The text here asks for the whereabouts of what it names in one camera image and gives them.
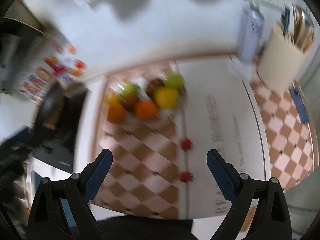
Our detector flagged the black frying pan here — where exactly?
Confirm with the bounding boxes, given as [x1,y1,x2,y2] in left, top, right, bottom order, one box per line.
[32,81,67,135]

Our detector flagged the red cherry tomato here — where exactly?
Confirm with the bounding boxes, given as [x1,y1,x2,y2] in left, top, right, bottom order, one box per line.
[180,138,193,152]
[180,171,194,183]

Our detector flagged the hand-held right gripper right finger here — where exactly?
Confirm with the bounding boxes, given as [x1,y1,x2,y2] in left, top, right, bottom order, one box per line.
[206,149,292,240]

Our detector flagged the cream utensil holder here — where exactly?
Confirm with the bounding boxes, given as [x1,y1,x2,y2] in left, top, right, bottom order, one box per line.
[256,25,309,94]

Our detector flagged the black range hood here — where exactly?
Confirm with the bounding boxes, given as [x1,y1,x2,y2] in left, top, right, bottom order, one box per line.
[0,0,48,95]

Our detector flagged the patterned oval plate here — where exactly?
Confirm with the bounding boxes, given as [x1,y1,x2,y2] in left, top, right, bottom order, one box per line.
[109,74,189,124]

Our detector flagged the grey gas canister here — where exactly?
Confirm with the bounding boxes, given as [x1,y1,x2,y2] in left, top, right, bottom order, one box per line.
[236,0,265,63]

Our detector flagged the colourful wall sticker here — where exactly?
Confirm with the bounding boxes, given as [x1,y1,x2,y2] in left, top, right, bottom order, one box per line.
[16,39,88,103]

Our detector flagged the blue peeler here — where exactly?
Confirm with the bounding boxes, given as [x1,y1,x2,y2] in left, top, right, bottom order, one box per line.
[287,85,310,125]

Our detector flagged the black-handled utensil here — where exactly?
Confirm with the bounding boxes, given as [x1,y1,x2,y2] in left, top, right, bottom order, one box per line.
[281,6,292,35]

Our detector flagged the orange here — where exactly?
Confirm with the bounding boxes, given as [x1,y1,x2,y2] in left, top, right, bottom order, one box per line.
[107,104,127,124]
[134,100,160,121]

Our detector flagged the green apple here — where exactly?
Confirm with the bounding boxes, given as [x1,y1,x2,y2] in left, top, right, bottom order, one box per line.
[164,73,185,89]
[121,83,140,99]

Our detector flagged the black gas stove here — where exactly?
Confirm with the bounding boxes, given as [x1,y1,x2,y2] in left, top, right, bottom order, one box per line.
[24,87,88,174]

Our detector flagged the yellow citrus fruit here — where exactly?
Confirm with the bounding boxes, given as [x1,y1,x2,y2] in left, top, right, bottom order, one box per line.
[153,87,179,109]
[108,93,123,105]

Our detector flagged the reddish brown fruit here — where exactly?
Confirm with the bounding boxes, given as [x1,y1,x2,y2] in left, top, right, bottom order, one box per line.
[124,95,140,113]

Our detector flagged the checkered table mat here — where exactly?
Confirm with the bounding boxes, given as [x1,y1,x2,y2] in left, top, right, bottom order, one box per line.
[90,51,315,220]

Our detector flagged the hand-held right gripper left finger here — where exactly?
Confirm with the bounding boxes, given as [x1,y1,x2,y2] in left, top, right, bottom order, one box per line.
[27,149,113,240]

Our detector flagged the dark brown mottled fruit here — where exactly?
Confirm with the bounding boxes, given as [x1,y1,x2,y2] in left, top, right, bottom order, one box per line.
[146,79,165,97]

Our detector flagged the white paper tissue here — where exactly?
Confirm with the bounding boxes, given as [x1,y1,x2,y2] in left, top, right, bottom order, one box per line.
[227,55,259,80]

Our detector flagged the bundle of chopsticks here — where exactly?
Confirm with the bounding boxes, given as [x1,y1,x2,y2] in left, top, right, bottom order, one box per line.
[291,5,317,53]

